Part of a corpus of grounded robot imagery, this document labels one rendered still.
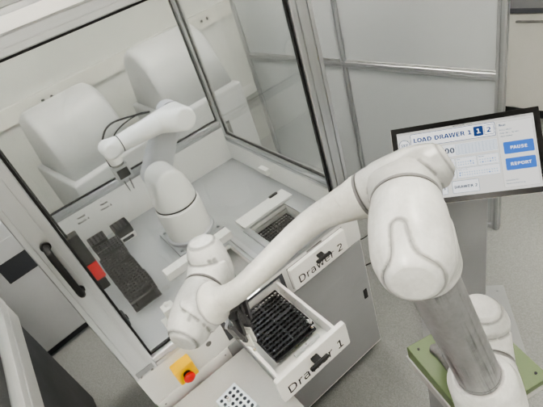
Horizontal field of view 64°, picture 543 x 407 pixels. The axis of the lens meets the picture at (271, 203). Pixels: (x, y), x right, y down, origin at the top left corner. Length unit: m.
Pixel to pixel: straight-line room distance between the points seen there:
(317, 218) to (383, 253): 0.27
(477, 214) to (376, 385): 0.99
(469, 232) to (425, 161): 1.21
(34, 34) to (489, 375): 1.21
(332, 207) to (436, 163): 0.23
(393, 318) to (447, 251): 1.90
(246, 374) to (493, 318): 0.84
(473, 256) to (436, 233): 1.43
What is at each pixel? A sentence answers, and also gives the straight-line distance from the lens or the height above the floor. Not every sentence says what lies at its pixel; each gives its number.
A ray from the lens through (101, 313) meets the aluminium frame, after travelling 1.37.
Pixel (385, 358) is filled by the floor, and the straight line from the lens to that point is 2.47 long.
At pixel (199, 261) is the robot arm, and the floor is 1.40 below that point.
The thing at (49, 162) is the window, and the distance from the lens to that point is 1.17.
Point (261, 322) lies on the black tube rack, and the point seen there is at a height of 0.90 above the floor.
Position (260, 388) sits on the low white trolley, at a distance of 1.61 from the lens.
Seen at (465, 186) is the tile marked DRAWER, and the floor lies 1.00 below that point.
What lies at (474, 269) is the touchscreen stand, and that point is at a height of 0.46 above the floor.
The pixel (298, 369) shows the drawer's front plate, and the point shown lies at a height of 0.91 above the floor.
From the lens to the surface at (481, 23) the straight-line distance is 2.46.
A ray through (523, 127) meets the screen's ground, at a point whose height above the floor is 1.15.
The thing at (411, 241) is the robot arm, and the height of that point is 1.60.
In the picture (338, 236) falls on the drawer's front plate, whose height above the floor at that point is 0.91.
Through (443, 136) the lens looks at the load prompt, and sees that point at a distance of 1.79.
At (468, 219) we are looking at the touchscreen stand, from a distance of 1.99.
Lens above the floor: 2.09
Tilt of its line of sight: 35 degrees down
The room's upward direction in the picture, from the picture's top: 19 degrees counter-clockwise
